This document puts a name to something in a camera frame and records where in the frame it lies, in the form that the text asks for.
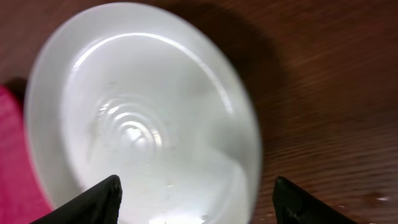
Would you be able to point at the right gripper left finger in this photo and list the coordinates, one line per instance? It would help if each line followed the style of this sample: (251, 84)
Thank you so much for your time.
(98, 205)

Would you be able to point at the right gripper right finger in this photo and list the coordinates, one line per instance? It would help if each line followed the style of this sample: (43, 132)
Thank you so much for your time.
(293, 205)

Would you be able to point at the white round plate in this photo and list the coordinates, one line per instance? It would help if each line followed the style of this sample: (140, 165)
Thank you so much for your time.
(133, 90)

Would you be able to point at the red plastic tray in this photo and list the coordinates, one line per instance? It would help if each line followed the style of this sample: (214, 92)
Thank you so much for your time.
(21, 198)

